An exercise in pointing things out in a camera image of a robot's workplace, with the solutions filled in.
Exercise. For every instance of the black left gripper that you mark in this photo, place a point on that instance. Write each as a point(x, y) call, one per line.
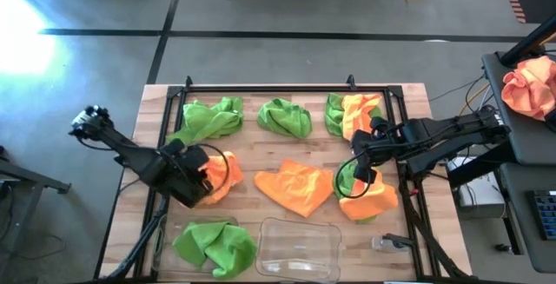
point(187, 188)

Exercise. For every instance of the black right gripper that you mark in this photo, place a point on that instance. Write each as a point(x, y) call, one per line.
point(369, 149)

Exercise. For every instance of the orange microfiber towel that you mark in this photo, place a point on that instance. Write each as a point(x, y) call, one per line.
point(358, 110)
point(295, 186)
point(373, 201)
point(230, 175)

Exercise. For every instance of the green microfiber towel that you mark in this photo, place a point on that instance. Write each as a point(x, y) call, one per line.
point(345, 180)
point(217, 245)
point(208, 121)
point(284, 119)

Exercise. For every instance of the green and orange cloth pair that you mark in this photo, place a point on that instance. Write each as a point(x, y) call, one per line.
point(333, 114)

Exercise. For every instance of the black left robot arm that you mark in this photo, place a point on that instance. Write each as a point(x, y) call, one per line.
point(130, 158)

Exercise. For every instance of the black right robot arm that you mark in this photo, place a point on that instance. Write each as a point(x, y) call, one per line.
point(434, 138)

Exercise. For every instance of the orange towel bundle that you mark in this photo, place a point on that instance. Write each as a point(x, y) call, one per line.
point(530, 86)

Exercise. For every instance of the clear plastic basket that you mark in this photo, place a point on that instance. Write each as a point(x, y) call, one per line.
point(299, 249)
point(167, 227)

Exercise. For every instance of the white box under cart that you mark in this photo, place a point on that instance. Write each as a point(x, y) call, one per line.
point(478, 197)

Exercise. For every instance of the grey desk with keyboard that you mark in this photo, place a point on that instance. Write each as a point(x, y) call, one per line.
point(517, 232)

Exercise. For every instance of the backlit keyboard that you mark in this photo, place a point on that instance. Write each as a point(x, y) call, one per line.
point(545, 214)

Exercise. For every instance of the black slanted pole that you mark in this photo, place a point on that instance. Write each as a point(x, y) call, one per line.
point(527, 41)

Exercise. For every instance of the black frame clamp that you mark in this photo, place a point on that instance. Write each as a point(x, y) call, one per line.
point(351, 82)
point(188, 82)

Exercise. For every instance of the black aluminium table frame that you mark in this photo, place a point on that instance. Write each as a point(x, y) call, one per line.
point(282, 88)

